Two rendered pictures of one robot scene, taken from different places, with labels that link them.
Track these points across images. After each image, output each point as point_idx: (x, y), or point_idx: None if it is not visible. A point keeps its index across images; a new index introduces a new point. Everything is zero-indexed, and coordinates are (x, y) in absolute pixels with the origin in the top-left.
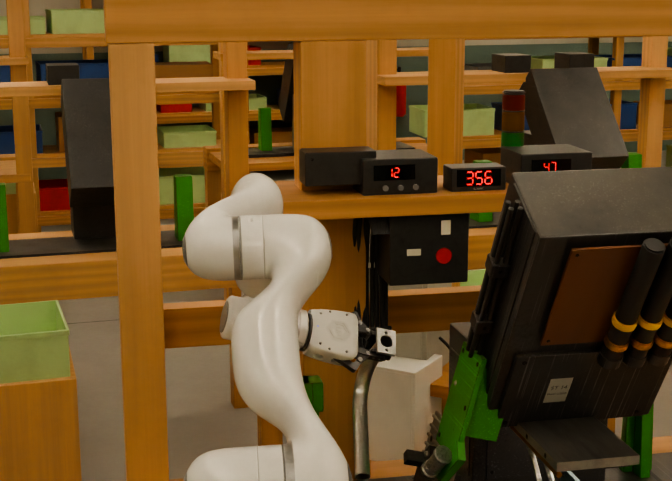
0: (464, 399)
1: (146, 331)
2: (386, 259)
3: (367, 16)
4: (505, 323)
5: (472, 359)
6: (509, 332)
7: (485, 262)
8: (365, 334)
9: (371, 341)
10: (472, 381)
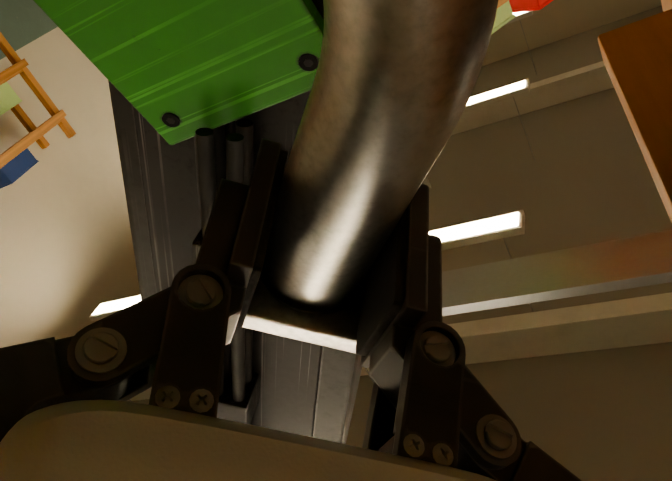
0: None
1: None
2: None
3: None
4: (161, 280)
5: (214, 101)
6: (139, 268)
7: (244, 415)
8: (384, 377)
9: (392, 275)
10: (127, 70)
